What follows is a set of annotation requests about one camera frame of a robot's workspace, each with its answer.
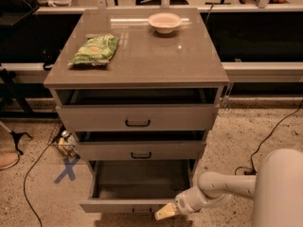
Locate grey top drawer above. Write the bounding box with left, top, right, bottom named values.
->
left=55, top=88, right=219, bottom=131

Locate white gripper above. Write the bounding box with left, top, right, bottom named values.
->
left=154, top=186, right=232, bottom=220

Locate grey drawer cabinet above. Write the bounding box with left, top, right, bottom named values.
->
left=43, top=7, right=230, bottom=163

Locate black tripod stand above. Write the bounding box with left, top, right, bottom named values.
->
left=0, top=67, right=34, bottom=156

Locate black floor cable left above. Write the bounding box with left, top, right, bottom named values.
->
left=23, top=135, right=61, bottom=227

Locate blue tape cross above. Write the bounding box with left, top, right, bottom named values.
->
left=54, top=156, right=80, bottom=184

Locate green chip bag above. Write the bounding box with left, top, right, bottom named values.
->
left=69, top=34, right=119, bottom=65

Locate black floor cable right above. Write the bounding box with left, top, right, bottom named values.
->
left=234, top=98, right=303, bottom=176

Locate wire basket with bottles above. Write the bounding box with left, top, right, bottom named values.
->
left=48, top=123, right=79, bottom=157

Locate tan round floor object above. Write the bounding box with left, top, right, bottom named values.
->
left=0, top=152, right=19, bottom=170

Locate black floor cable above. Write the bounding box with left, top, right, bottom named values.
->
left=234, top=98, right=303, bottom=176
left=23, top=135, right=61, bottom=227

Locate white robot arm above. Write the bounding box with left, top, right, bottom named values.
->
left=155, top=148, right=303, bottom=227

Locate grey middle drawer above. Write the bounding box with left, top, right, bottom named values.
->
left=76, top=131, right=205, bottom=160

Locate white bowl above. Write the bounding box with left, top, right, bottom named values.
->
left=148, top=12, right=182, bottom=34

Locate grey bottom drawer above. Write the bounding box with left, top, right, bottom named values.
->
left=80, top=160, right=196, bottom=213

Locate grey drawer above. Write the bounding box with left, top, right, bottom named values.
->
left=80, top=160, right=196, bottom=213
left=76, top=131, right=205, bottom=160
left=55, top=88, right=219, bottom=131

